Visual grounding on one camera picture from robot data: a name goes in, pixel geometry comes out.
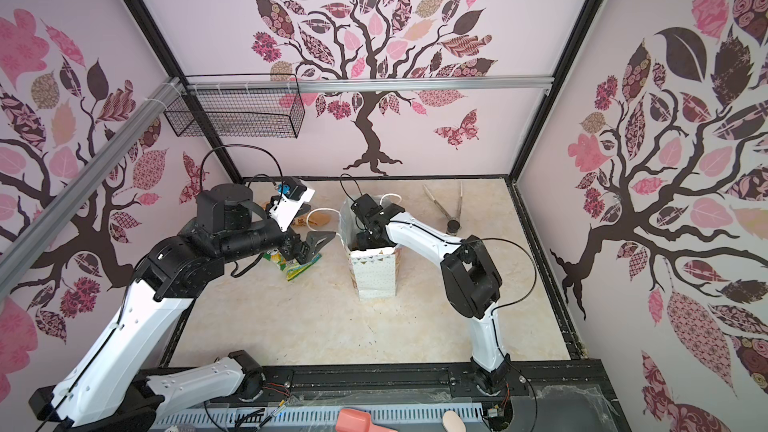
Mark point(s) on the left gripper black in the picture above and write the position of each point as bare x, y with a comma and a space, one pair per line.
307, 250

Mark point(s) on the black wire basket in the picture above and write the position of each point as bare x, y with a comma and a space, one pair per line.
259, 105

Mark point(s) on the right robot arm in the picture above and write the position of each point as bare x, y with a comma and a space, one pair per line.
471, 280

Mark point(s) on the aluminium rail left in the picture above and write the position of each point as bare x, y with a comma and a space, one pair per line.
25, 250

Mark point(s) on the white slotted cable duct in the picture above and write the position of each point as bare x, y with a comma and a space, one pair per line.
417, 417

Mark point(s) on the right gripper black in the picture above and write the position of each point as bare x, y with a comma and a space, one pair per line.
361, 240

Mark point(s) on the pink plastic scoop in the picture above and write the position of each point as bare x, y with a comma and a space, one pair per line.
352, 420

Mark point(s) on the beige round object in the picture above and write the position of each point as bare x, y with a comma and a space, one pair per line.
452, 422

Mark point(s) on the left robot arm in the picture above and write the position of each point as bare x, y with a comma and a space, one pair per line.
107, 390

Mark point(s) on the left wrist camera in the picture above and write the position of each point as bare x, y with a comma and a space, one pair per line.
293, 199

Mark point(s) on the white patterned paper bag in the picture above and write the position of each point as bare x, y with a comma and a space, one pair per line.
373, 269

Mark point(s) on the green snack packet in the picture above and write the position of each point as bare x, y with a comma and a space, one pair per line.
290, 268

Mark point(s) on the aluminium rail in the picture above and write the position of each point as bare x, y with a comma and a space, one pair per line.
373, 85
25, 250

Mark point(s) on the aluminium rail back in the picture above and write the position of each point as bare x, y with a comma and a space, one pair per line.
373, 85

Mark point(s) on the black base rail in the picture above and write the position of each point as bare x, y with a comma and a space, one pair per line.
537, 396

